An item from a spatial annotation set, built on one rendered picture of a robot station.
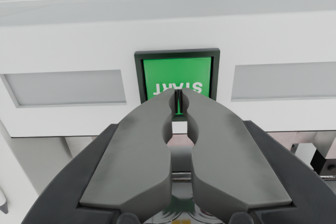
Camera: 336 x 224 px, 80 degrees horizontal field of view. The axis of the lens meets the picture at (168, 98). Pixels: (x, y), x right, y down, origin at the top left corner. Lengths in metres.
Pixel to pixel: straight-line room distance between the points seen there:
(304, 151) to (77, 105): 0.39
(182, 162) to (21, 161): 0.27
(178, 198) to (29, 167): 0.21
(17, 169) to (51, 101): 0.09
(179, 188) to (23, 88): 0.24
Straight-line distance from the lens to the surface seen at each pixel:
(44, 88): 0.18
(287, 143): 0.29
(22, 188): 0.27
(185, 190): 0.34
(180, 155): 0.40
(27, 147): 0.25
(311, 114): 0.19
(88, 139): 0.27
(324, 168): 0.35
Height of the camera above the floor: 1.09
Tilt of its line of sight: 59 degrees down
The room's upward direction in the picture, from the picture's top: 177 degrees counter-clockwise
